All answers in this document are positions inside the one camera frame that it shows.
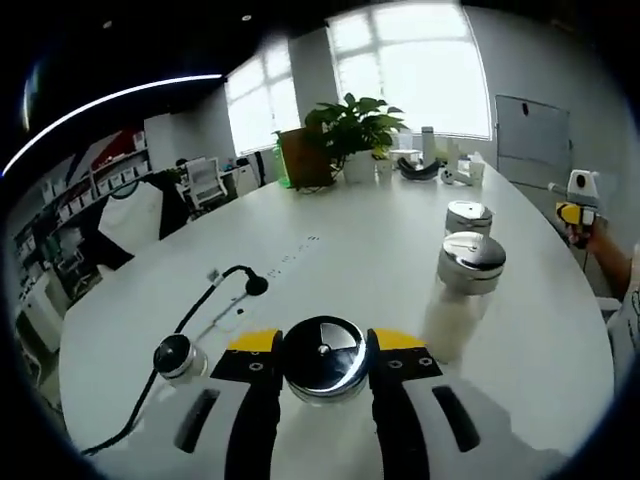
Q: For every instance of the brown paper bag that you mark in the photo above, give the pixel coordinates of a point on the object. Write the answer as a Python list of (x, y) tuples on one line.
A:
[(305, 160)]

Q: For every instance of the tall seasoning bottle brown powder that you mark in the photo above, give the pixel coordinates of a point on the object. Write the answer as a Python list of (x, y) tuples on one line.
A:
[(467, 215)]

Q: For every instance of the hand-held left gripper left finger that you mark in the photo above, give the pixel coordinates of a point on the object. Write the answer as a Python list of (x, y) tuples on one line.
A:
[(250, 425)]

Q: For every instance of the shelf with white bins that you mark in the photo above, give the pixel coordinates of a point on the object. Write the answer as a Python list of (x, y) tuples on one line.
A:
[(75, 195)]

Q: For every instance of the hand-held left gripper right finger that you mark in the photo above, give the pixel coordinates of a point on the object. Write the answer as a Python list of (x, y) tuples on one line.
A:
[(395, 425)]

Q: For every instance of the long ceiling light strip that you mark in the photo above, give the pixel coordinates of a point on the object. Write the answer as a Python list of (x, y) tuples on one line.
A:
[(100, 97)]

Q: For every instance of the potted green plant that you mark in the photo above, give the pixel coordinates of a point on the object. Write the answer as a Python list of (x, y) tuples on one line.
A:
[(355, 125)]

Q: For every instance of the whiteboard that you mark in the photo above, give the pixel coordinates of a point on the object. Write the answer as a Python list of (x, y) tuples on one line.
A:
[(532, 140)]

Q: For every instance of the white cabinet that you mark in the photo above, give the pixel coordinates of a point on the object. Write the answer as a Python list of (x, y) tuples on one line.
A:
[(40, 320)]

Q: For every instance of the white mesh chair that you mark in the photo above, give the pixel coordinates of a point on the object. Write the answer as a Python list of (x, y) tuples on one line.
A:
[(207, 180)]

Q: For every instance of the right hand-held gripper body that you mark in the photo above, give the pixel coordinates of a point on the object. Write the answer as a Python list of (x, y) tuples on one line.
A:
[(582, 187)]

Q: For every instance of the slim white bottle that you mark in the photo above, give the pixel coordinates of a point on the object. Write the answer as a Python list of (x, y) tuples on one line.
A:
[(452, 150)]

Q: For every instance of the green plastic bottle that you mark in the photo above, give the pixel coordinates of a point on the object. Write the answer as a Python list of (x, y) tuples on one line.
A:
[(281, 165)]

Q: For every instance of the white thermos flask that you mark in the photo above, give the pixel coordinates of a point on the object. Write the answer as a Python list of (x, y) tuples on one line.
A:
[(427, 147)]

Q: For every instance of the medium seasoning bottle white powder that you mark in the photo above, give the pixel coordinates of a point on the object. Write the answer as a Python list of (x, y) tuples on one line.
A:
[(470, 280)]

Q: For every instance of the person's right hand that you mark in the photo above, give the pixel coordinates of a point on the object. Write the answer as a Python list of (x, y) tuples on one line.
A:
[(592, 237)]

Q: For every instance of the white hand controller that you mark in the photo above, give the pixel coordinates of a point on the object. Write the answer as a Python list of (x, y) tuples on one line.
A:
[(452, 176)]

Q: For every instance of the grey headset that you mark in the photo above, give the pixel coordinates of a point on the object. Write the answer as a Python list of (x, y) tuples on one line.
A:
[(420, 170)]

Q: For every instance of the small seasoning bottle white powder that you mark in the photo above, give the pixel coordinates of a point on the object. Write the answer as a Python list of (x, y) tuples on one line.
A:
[(322, 350), (175, 355)]

